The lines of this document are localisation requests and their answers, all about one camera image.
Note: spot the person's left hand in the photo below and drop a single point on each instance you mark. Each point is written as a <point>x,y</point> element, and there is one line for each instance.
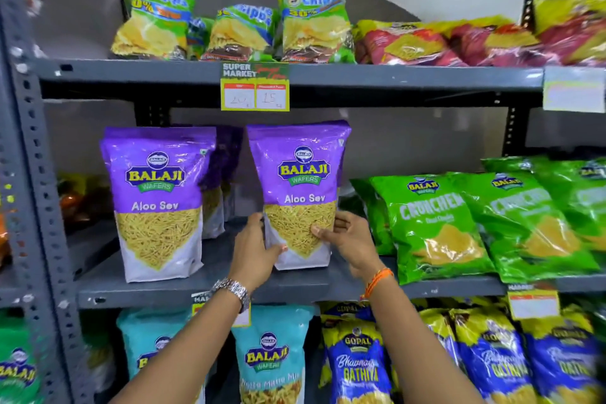
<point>251,257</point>

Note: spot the person's right hand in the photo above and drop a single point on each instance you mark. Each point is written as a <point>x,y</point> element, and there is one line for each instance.
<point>355,242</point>

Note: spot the person's left thumb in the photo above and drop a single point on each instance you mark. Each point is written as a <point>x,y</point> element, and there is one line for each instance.
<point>277,254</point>

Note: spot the person's right thumb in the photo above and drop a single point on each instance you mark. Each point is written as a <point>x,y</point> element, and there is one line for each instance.
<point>325,233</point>

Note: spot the purple snack packet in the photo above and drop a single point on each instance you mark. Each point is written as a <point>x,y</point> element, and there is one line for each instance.
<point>222,167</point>
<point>300,167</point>
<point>158,195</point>

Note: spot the person's right forearm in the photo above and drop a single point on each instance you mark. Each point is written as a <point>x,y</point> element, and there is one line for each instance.
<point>412,347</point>

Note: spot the person's left forearm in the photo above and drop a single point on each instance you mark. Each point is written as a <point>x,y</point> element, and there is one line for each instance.
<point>189,351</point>

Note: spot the bright green snack packet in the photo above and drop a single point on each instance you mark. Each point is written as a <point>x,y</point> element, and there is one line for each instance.
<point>509,164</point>
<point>525,228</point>
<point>580,195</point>
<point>433,228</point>
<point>376,219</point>

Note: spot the silver metal wristwatch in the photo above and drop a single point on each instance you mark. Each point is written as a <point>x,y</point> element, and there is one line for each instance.
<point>233,289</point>

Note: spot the blue yellow snack packet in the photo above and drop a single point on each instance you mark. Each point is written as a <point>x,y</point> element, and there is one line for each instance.
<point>343,310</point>
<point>563,361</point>
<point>357,366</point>
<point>440,332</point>
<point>494,361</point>

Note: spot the small white price tag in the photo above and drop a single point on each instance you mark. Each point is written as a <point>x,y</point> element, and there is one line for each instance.
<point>200,303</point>

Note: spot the teal snack packet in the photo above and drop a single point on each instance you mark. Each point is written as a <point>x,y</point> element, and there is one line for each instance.
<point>146,342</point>
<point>272,351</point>

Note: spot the grey metal shelf rack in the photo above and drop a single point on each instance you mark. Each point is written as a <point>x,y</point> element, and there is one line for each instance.
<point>331,75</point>

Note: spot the yellow green price tag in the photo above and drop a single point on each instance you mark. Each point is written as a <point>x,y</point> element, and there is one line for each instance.
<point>254,89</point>

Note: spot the orange brown snack packets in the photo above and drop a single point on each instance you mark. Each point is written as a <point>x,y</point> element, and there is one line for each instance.
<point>83,200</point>

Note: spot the green yellow chips packet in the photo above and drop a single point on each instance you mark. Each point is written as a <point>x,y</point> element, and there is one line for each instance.
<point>198,37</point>
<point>154,22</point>
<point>241,34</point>
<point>315,29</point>

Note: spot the red yellow snack packet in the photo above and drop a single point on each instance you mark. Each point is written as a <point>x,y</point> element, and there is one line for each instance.
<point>407,44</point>
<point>575,29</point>
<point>502,46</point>

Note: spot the yellow white price tag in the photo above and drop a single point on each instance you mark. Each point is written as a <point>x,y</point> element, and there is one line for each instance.
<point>533,304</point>

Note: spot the dark green snack packet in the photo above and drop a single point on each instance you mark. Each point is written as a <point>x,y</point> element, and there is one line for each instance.
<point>16,366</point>

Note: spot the pale yellow price tag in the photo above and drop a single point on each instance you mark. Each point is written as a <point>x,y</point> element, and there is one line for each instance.
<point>574,89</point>

